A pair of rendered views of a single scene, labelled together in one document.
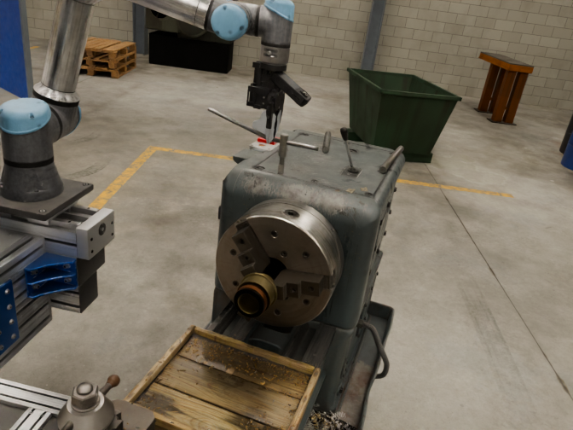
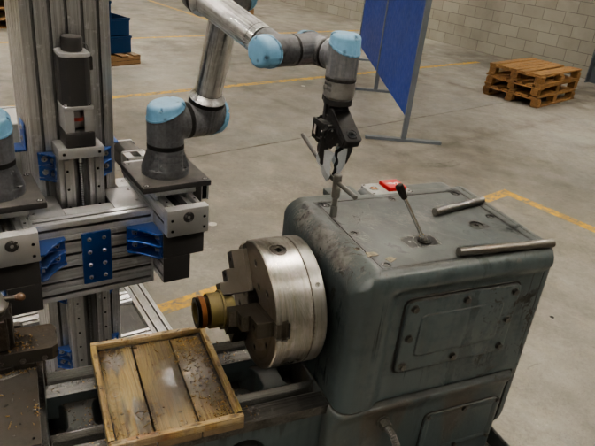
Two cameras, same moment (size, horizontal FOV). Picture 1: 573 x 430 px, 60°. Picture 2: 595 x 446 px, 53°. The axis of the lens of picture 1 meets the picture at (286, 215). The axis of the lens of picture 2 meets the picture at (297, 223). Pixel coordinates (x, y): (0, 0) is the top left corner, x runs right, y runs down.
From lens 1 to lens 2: 1.01 m
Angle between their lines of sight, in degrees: 43
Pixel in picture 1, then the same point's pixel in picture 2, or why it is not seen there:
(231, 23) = (258, 52)
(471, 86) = not seen: outside the picture
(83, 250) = (166, 228)
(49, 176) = (168, 161)
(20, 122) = (152, 113)
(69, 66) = (209, 76)
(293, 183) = (328, 227)
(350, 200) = (355, 263)
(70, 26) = (210, 43)
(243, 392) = (170, 392)
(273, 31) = (328, 65)
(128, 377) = not seen: hidden behind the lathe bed
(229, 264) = not seen: hidden behind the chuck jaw
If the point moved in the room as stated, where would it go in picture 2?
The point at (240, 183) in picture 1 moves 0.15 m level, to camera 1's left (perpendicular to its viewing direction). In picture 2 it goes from (293, 213) to (259, 192)
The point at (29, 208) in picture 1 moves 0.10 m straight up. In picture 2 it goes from (142, 181) to (142, 150)
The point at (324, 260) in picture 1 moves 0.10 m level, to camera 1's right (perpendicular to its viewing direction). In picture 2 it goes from (274, 305) to (303, 329)
